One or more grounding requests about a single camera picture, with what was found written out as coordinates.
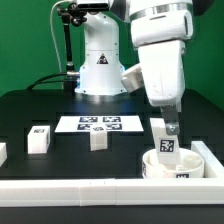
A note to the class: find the white sheet with tags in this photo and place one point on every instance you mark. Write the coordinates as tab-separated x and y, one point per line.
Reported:
72	124

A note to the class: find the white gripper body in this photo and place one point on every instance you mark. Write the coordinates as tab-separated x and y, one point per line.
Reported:
162	72

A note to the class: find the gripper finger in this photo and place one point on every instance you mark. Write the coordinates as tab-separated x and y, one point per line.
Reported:
170	116

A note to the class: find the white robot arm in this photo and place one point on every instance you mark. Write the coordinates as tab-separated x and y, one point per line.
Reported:
159	30

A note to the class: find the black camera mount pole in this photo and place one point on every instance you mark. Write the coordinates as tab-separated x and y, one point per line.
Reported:
70	15

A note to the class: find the white round stool seat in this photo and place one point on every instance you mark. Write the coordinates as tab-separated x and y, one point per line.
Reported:
192	166

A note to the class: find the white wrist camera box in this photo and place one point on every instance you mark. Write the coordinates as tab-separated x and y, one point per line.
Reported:
132	78

